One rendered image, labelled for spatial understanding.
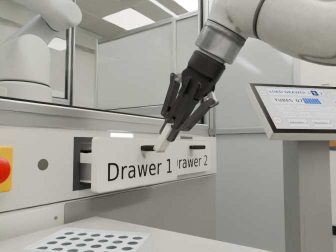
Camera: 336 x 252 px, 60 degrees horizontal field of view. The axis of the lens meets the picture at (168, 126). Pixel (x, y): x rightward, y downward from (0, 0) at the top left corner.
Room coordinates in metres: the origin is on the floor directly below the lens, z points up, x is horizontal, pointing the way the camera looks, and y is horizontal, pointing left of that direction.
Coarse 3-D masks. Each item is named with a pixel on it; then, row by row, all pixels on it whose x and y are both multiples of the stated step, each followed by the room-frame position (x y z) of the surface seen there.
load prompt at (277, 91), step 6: (270, 90) 1.31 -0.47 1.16; (276, 90) 1.32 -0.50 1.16; (282, 90) 1.32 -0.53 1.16; (288, 90) 1.33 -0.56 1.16; (294, 90) 1.34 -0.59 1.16; (300, 90) 1.35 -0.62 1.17; (306, 90) 1.35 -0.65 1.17; (312, 90) 1.36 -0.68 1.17; (318, 90) 1.37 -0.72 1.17; (318, 96) 1.33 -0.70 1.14; (324, 96) 1.34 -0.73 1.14
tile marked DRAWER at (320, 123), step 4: (312, 120) 1.21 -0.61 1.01; (316, 120) 1.22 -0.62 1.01; (320, 120) 1.22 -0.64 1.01; (324, 120) 1.22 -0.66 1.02; (328, 120) 1.23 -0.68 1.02; (316, 124) 1.20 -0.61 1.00; (320, 124) 1.20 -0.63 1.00; (324, 124) 1.21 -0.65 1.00; (328, 124) 1.21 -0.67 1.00; (332, 124) 1.21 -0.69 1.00
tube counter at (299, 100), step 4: (296, 100) 1.29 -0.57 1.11; (300, 100) 1.29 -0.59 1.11; (304, 100) 1.30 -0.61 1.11; (308, 100) 1.30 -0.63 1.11; (312, 100) 1.31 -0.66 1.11; (316, 100) 1.31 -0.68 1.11; (320, 100) 1.32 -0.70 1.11; (324, 100) 1.32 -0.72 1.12; (328, 100) 1.33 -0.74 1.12; (328, 104) 1.30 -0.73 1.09; (332, 104) 1.31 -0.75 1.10
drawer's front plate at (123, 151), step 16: (96, 144) 0.57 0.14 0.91; (112, 144) 0.61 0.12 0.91; (128, 144) 0.65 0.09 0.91; (144, 144) 0.69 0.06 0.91; (176, 144) 0.81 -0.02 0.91; (96, 160) 0.57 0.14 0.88; (112, 160) 0.61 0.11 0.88; (128, 160) 0.65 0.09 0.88; (144, 160) 0.69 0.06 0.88; (160, 160) 0.75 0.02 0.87; (176, 160) 0.81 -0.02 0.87; (96, 176) 0.57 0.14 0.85; (112, 176) 0.61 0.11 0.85; (144, 176) 0.69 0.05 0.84; (160, 176) 0.75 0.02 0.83; (176, 176) 0.81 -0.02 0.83
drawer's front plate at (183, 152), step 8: (184, 144) 0.95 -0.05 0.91; (192, 144) 0.99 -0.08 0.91; (200, 144) 1.04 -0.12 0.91; (208, 144) 1.09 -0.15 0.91; (184, 152) 0.95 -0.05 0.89; (192, 152) 0.99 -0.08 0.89; (200, 152) 1.04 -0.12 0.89; (208, 152) 1.09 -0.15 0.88; (184, 160) 0.95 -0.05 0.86; (200, 160) 1.04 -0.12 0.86; (208, 160) 1.09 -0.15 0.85; (184, 168) 0.95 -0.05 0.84; (192, 168) 0.99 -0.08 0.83; (200, 168) 1.04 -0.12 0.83; (208, 168) 1.09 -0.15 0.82
